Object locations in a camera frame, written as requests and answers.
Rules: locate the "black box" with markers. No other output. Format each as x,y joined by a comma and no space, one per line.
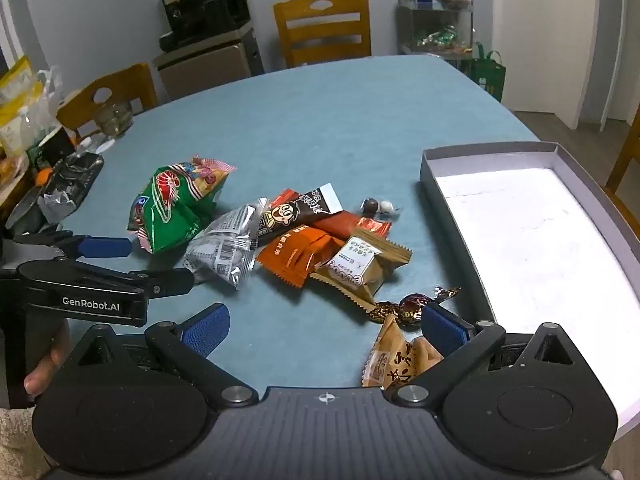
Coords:
50,146

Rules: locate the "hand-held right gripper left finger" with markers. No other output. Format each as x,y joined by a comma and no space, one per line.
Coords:
205,331

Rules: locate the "wooden chair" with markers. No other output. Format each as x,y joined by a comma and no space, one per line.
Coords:
625,175
107,95
322,27

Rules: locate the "orange fruit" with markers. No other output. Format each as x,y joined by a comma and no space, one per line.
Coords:
44,175

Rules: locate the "grey beige cabinet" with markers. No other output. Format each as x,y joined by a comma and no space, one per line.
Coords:
210,70

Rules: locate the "person's left hand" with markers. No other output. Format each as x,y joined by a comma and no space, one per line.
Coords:
50,355

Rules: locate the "metal storage cart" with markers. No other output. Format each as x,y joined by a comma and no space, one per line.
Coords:
435,15

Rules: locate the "yellow plastic bag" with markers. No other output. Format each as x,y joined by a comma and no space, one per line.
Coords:
15,90

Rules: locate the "red long snack packet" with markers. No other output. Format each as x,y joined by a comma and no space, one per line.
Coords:
345,224

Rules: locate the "dark cartoon stick packet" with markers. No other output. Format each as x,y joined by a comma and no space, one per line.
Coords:
295,212

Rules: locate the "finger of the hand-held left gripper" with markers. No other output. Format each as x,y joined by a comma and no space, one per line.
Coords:
105,246
165,282

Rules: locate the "black tray with crumpled foil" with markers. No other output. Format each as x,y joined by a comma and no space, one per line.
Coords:
70,180

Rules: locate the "green snack bag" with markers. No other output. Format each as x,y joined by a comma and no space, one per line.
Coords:
170,205

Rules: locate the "silver foil snack packet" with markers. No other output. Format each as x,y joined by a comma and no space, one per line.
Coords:
225,245

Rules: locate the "clear plastic bag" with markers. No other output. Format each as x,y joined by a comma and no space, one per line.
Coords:
47,95

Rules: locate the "green tote bag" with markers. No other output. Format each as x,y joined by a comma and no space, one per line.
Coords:
485,72

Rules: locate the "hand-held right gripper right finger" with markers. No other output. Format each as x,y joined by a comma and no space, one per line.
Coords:
445,332

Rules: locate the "tan pastry packet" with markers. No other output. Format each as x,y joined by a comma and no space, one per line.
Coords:
395,355

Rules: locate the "green wrapped snacks pile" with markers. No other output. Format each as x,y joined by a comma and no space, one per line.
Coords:
440,37

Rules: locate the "orange snack packet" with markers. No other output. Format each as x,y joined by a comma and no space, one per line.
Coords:
295,255

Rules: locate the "beige pastry packet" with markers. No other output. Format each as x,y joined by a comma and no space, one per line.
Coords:
355,265

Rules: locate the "grey cardboard box tray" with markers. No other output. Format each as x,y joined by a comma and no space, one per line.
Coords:
525,230

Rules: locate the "black oven appliance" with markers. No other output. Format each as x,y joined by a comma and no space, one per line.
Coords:
205,5

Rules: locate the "brown foil candy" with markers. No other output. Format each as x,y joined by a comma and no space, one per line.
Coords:
412,307

